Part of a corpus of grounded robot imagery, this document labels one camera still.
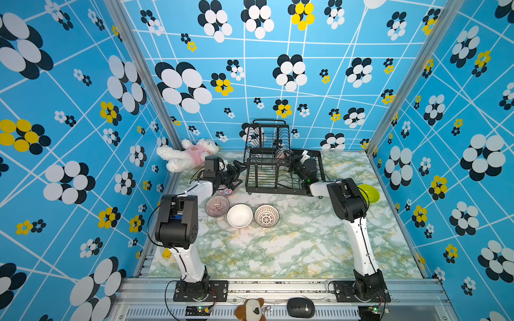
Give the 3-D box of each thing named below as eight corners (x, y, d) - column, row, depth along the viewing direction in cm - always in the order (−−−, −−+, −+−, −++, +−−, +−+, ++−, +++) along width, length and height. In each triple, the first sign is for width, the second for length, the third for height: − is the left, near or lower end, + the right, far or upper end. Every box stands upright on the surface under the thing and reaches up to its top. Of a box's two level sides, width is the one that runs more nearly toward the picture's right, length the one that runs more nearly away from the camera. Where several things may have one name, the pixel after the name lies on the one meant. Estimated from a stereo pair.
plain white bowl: (226, 230, 91) (225, 225, 87) (229, 208, 98) (227, 203, 94) (252, 230, 91) (252, 225, 87) (253, 208, 98) (253, 203, 94)
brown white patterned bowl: (254, 228, 92) (254, 223, 88) (255, 209, 98) (254, 204, 94) (279, 228, 92) (279, 223, 88) (278, 209, 98) (278, 204, 94)
